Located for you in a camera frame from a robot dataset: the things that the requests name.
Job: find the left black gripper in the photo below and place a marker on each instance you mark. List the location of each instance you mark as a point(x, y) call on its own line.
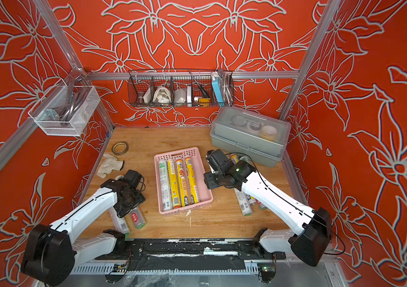
point(140, 198)

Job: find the grey plastic toolbox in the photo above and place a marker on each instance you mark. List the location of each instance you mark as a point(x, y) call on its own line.
point(263, 138)

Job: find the black wire wall basket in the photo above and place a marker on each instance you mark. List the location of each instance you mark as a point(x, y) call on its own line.
point(166, 89)

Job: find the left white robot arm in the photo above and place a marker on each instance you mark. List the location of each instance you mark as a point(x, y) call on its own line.
point(53, 251)

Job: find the clear plastic wall bin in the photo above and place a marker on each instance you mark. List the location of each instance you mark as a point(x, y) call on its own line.
point(66, 110)

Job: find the pink plastic basket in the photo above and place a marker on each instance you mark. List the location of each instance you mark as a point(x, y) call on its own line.
point(205, 195)

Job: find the tape roll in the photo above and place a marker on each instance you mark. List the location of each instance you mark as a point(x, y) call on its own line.
point(120, 148)

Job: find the black screwdriver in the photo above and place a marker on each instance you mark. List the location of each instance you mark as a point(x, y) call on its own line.
point(205, 94)

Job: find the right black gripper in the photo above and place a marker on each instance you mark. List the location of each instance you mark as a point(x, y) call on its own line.
point(208, 178)

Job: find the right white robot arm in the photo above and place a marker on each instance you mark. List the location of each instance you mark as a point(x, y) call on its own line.
point(312, 228)

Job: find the crumpled white cloth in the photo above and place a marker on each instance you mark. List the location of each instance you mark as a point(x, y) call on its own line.
point(110, 163)

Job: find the blue box in wire basket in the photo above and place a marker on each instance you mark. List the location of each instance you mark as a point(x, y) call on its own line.
point(216, 85)

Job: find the yellow wrap roll long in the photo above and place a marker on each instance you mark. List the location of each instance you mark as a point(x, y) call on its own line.
point(174, 185)

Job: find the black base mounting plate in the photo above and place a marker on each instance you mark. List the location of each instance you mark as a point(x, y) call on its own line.
point(244, 249)

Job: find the white green 300 wrap roll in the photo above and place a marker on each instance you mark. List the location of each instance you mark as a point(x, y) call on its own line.
point(120, 224)

